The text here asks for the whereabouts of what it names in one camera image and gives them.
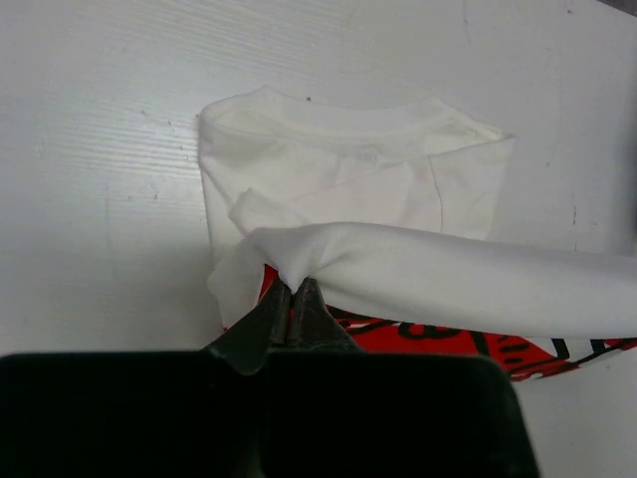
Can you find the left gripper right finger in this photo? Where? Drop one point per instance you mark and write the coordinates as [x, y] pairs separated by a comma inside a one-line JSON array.
[[312, 327]]

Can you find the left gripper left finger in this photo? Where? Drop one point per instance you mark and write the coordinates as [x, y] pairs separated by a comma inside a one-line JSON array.
[[244, 346]]

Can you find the white logo t-shirt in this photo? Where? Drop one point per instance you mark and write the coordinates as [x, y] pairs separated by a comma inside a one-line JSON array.
[[391, 211]]

